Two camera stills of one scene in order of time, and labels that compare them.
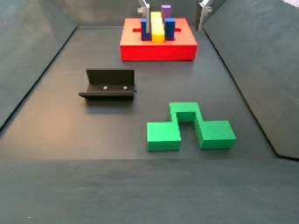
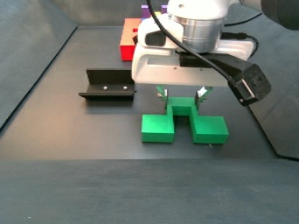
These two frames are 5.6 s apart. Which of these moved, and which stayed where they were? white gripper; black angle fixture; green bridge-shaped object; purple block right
Moved: white gripper; green bridge-shaped object
Stayed: black angle fixture; purple block right
